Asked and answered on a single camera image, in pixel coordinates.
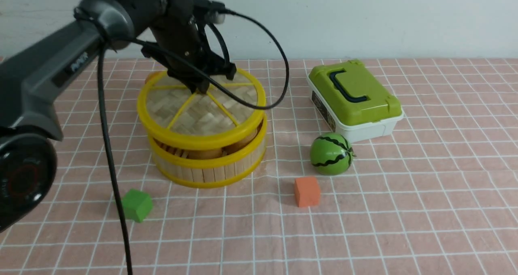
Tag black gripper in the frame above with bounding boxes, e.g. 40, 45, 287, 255
141, 0, 237, 93

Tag yellow woven steamer lid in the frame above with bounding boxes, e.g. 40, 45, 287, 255
137, 72, 265, 151

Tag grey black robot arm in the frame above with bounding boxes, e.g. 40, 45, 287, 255
0, 0, 236, 231

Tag bamboo steamer basket yellow rims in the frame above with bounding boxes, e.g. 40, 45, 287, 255
148, 117, 267, 188

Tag green lid white storage box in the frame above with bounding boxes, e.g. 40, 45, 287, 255
307, 59, 405, 143

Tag orange toy bell pepper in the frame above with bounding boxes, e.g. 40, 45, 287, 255
144, 72, 160, 84

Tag green foam cube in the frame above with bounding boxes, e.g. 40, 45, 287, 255
121, 188, 153, 223

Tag green toy watermelon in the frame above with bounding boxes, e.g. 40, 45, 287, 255
310, 133, 356, 176

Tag orange foam cube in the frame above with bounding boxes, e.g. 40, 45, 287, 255
294, 177, 321, 207

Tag pink checkered tablecloth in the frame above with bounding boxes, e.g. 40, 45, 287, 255
0, 58, 518, 275

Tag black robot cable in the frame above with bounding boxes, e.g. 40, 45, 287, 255
96, 9, 290, 275

